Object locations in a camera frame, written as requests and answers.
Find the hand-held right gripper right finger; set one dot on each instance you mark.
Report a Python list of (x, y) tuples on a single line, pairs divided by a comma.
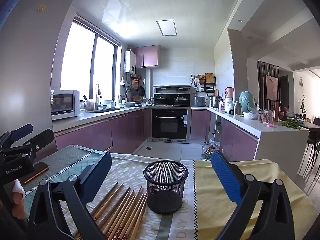
[(225, 177)]

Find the clear plastic container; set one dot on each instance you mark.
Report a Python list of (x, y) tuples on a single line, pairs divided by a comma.
[(265, 117)]

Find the pink peninsula base cabinets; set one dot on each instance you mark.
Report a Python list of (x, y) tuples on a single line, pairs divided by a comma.
[(237, 140)]

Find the steel stock pot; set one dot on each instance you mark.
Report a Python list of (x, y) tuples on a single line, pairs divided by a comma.
[(216, 102)]

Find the multicolour patterned tablecloth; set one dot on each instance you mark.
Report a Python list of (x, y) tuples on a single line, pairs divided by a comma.
[(160, 230)]

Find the person's left hand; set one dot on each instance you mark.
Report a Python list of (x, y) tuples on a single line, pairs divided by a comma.
[(19, 200)]

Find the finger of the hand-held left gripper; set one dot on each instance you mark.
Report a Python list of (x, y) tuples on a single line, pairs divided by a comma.
[(42, 137), (22, 132)]

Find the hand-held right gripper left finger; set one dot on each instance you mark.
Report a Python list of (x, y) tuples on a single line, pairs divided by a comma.
[(100, 166)]

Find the ceiling light panel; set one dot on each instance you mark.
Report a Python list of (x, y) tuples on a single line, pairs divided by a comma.
[(166, 27)]

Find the black lidded cooking pot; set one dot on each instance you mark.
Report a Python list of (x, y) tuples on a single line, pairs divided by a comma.
[(180, 100), (162, 100)]

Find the pink wall cabinets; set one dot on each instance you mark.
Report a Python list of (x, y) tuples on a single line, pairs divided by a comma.
[(147, 56)]

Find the teal air fryer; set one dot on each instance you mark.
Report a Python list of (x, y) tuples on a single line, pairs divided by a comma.
[(247, 101)]

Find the black mesh pen holder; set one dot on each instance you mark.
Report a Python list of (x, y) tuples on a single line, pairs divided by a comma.
[(166, 195)]

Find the white water heater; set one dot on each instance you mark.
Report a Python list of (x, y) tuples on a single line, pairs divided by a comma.
[(130, 62)]

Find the black range hood stove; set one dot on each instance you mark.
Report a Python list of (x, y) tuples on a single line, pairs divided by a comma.
[(172, 90)]

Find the grey refrigerator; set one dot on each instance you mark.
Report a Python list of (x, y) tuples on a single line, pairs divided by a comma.
[(30, 67)]

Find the dark dining chair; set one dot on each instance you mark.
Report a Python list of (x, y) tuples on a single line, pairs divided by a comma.
[(313, 140)]

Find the steel kitchen faucet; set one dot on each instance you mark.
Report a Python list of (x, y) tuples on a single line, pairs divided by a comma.
[(96, 97)]

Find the copper tumbler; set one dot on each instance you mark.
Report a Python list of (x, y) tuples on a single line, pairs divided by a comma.
[(277, 110)]

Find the pink electric kettle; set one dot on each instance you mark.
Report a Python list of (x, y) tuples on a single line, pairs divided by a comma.
[(228, 95)]

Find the grey box appliance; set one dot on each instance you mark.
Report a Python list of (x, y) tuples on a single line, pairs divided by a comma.
[(199, 101)]

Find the bundle of wooden chopsticks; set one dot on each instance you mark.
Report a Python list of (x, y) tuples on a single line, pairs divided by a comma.
[(125, 212)]

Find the orange-edged smartphone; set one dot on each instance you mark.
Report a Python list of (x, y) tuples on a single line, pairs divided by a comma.
[(37, 173)]

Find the white microwave oven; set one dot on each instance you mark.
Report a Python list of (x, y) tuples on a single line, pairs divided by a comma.
[(63, 105)]

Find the hanging frying pan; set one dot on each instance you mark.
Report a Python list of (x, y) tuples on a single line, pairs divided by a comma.
[(141, 91)]

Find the steel thermos flask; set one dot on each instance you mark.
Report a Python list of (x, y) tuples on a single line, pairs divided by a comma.
[(238, 108)]

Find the pink wall picture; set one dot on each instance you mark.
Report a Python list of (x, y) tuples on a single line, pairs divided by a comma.
[(271, 87)]

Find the black wall rack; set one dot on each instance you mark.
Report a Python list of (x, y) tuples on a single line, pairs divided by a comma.
[(207, 82)]

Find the black built-in oven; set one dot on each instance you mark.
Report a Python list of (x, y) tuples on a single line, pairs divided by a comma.
[(170, 125)]

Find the small pink item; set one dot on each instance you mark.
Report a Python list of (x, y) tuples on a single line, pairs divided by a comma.
[(270, 125)]

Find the green leafy vegetables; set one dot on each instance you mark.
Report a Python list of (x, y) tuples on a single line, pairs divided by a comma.
[(291, 125)]

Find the pink base cabinets with sink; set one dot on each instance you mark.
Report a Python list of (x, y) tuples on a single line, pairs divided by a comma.
[(125, 130)]

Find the plastic bags of vegetables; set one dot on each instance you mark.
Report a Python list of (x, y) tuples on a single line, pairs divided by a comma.
[(210, 151)]

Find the wall clock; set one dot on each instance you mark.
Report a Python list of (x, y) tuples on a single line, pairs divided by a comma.
[(301, 83)]

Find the kitchen window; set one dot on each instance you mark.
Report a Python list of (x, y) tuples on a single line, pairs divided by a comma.
[(80, 60)]

